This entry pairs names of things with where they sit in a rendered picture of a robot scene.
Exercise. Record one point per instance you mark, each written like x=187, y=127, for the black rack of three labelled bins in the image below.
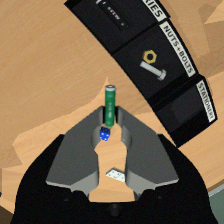
x=185, y=117

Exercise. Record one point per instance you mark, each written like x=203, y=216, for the brass hex nut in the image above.
x=149, y=56

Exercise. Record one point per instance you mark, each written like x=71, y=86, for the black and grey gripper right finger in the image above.
x=153, y=162

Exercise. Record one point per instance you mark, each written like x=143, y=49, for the blue die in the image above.
x=105, y=133

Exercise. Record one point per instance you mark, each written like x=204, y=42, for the green battery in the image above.
x=110, y=93

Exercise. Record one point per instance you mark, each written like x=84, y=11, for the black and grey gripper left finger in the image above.
x=69, y=163

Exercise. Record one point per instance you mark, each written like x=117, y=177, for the white domino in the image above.
x=116, y=174

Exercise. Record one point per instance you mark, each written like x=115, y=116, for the black battery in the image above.
x=114, y=15

